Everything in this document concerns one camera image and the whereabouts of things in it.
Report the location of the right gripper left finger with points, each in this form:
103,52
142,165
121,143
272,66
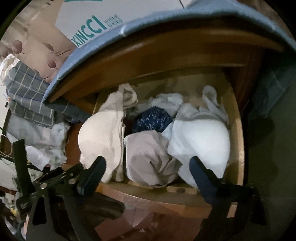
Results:
90,178

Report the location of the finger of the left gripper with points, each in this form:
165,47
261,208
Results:
56,176
23,176

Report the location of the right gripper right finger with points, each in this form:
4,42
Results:
207,182

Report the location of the cream lace bra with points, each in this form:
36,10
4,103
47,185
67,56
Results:
103,133

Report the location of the white padded bra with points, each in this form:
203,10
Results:
200,132

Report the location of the grey beige underwear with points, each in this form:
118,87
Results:
147,160

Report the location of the wooden drawer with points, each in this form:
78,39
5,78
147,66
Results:
180,198

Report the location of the navy patterned underwear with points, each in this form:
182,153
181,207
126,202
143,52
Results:
154,118

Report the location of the light grey underwear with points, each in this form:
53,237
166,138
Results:
170,102

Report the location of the grey bed mattress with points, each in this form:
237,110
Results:
272,168

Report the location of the grey plaid fabric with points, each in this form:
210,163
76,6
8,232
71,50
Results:
26,90

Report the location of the beige leaf pattern curtain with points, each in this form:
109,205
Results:
35,40

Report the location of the brown wooden nightstand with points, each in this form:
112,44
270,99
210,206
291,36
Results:
150,54

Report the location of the white Xincci shoe box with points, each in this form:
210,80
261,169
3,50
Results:
82,21

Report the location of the blue checked cloth cover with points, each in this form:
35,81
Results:
270,83

